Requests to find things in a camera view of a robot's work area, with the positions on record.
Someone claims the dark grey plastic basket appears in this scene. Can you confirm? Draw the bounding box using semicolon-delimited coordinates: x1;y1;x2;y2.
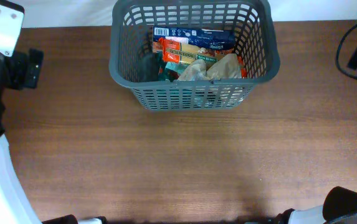
109;0;280;111

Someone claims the green Nescafe coffee bag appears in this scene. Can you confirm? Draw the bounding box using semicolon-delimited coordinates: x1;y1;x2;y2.
156;52;179;82

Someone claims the beige bread bag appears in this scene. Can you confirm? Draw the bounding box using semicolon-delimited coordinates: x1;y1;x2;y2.
178;54;247;81

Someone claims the mint green small packet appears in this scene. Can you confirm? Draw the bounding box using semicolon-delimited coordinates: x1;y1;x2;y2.
166;62;188;75

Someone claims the blue rectangular carton box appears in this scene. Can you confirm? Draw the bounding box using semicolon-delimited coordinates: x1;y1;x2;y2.
153;26;236;50

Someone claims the yellow orange snack packet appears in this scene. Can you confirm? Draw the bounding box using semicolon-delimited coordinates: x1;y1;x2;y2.
158;37;247;78

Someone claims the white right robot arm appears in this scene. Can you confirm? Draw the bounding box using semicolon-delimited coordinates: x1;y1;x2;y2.
268;48;357;224

